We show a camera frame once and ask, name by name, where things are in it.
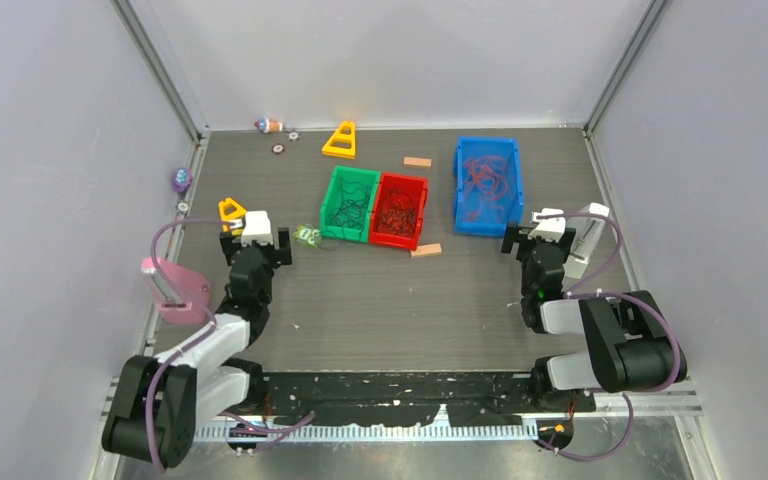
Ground red plastic bin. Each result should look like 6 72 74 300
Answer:
368 172 428 250

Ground white grey stand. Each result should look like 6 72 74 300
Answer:
564 217 605 280

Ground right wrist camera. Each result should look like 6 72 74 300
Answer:
527 208 566 243

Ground green owl toy tile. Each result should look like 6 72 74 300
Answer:
293 224 322 248

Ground wooden block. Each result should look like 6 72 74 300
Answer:
410 243 442 258
403 156 433 169

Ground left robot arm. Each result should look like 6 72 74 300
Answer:
101 222 292 470

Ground clown figurine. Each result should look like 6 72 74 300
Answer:
253 117 284 134

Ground blue plastic bin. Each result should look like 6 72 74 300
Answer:
452 136 525 238

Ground pink stand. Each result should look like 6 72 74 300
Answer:
140 257 211 326

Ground green plastic bin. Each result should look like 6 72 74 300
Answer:
319 166 381 243

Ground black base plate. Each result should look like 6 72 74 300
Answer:
227 371 596 427

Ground yellow triangle block near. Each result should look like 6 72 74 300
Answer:
217 197 247 236

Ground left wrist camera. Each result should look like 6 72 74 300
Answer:
229 210 274 247

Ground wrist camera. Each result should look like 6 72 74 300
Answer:
229 210 274 247
527 208 566 243

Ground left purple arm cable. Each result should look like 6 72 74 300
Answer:
144 218 316 475

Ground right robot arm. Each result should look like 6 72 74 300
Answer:
501 222 688 411

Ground purple toy tile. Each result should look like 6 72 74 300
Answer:
171 167 193 194

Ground yellow triangle block far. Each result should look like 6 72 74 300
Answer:
321 121 357 160

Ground yellow triangle block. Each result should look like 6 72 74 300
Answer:
217 197 247 236
321 121 357 160

